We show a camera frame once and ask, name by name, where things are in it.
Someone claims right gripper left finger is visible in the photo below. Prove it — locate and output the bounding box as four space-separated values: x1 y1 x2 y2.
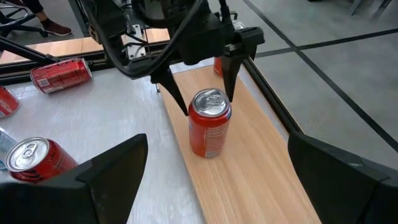
0 133 149 224

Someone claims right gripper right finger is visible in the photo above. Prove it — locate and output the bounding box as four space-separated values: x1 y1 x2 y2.
287 132 398 224

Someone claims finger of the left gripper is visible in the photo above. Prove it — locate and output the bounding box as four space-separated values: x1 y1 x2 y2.
150 68 189 116
221 52 246 102

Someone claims red Coke Zero can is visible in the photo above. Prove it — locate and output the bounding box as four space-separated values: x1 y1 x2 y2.
4 136 79 184

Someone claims red Coca-Cola can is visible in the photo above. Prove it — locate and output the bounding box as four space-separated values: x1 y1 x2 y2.
0 85 21 120
29 57 93 95

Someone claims wooden table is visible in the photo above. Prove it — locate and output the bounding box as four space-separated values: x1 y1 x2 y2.
0 28 171 65

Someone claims black office chair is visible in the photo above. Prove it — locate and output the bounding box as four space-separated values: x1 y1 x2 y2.
0 0 49 39

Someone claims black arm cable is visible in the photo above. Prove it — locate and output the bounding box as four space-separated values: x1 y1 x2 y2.
82 0 206 79

